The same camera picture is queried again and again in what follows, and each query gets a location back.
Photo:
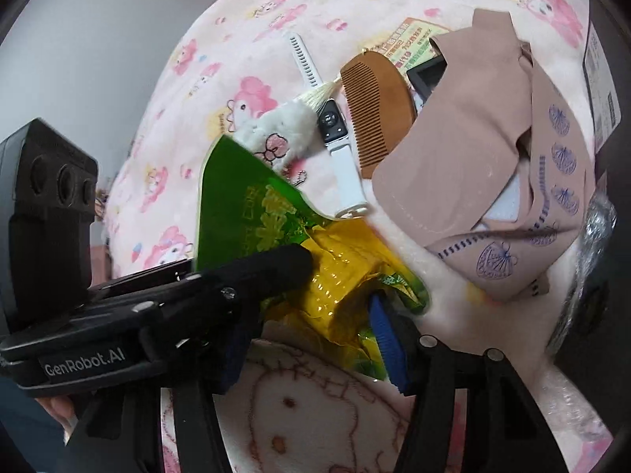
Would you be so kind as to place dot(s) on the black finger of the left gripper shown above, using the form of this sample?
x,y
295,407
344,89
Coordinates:
x,y
258,277

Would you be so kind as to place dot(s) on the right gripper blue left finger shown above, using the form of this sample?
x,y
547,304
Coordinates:
x,y
228,364

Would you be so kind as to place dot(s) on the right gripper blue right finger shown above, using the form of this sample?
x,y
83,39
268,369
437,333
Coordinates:
x,y
398,340

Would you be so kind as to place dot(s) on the green yellow snack bag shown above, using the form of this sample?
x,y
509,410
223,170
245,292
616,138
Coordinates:
x,y
316,274

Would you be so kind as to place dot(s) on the person left hand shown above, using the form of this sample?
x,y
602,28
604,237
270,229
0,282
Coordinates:
x,y
61,409

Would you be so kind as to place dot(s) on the white pink kitty blanket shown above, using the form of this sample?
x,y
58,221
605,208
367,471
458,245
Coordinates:
x,y
292,412

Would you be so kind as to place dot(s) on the beige pink garment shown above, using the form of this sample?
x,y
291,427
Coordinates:
x,y
494,176

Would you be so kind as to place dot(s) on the black storage box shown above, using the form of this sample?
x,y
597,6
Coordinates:
x,y
596,352

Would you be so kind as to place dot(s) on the wooden comb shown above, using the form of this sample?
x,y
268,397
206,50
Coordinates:
x,y
381,107

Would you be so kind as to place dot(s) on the orange green leaflet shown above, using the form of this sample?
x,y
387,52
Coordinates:
x,y
411,44

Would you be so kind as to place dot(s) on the white plush keychain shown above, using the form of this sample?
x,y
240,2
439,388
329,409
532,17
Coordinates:
x,y
279,137

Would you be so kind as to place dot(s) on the small black frame box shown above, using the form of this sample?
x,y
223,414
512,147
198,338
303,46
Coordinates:
x,y
426,76

